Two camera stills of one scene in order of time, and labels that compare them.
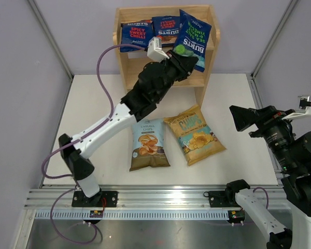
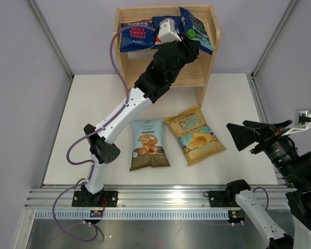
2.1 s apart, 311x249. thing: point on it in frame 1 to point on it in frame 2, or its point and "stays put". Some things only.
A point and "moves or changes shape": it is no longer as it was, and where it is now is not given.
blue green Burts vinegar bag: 193,39 moves or changes shape
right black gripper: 266,117 to 277,129
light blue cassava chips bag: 149,148 stays put
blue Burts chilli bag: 137,33 stays put
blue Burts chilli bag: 167,27 stays put
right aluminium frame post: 278,29 stays put
